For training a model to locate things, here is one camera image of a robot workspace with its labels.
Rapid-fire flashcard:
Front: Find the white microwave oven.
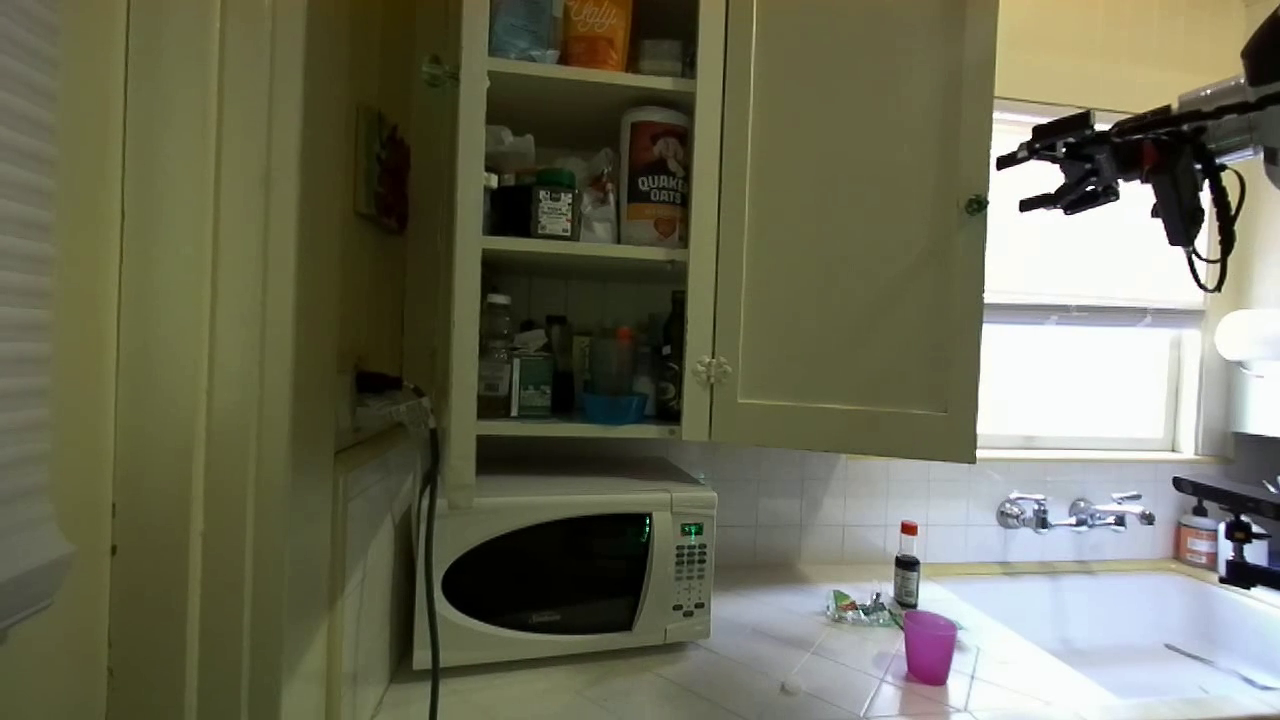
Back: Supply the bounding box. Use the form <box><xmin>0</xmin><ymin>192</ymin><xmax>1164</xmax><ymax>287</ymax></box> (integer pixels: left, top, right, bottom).
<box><xmin>412</xmin><ymin>475</ymin><xmax>715</xmax><ymax>670</ymax></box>

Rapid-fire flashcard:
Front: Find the soy sauce bottle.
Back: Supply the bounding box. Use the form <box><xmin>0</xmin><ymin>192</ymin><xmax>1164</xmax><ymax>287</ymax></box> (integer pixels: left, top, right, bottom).
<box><xmin>892</xmin><ymin>519</ymin><xmax>918</xmax><ymax>606</ymax></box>

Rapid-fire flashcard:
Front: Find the oatmeal canister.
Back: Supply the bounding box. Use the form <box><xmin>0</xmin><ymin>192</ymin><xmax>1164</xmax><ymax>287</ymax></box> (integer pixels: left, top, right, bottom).
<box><xmin>620</xmin><ymin>105</ymin><xmax>691</xmax><ymax>247</ymax></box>

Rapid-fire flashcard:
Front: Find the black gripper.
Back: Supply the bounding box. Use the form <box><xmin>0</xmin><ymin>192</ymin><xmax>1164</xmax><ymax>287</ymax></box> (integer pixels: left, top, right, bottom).
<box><xmin>1054</xmin><ymin>106</ymin><xmax>1199</xmax><ymax>198</ymax></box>

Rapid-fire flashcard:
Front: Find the chrome wall faucet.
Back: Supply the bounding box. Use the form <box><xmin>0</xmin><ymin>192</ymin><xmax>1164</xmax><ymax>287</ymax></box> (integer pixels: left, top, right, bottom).
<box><xmin>997</xmin><ymin>493</ymin><xmax>1157</xmax><ymax>533</ymax></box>

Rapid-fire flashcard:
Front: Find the orange food bag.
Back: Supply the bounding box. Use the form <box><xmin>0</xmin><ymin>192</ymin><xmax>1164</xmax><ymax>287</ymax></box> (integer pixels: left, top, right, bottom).
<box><xmin>563</xmin><ymin>0</ymin><xmax>631</xmax><ymax>73</ymax></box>

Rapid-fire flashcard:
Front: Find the black power cable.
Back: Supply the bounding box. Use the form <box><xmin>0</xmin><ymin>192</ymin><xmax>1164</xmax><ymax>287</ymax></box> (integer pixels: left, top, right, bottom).
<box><xmin>412</xmin><ymin>410</ymin><xmax>449</xmax><ymax>720</ymax></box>

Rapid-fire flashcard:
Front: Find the white sink basin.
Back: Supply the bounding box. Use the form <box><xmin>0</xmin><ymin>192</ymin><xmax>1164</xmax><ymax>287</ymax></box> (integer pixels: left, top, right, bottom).
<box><xmin>942</xmin><ymin>571</ymin><xmax>1280</xmax><ymax>713</ymax></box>

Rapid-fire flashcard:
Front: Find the pink plastic cup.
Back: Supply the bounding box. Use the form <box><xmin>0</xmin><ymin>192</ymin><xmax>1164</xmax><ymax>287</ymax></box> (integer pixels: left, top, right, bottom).
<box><xmin>905</xmin><ymin>606</ymin><xmax>960</xmax><ymax>682</ymax></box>

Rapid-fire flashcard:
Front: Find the clear candy wrapper packet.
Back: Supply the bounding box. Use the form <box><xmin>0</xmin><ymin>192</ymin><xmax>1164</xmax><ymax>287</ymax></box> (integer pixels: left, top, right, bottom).
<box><xmin>826</xmin><ymin>587</ymin><xmax>905</xmax><ymax>629</ymax></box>

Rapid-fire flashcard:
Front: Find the cream cabinet door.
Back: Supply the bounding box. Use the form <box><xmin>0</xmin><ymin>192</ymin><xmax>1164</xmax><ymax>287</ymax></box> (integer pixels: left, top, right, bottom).
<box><xmin>713</xmin><ymin>0</ymin><xmax>999</xmax><ymax>459</ymax></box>

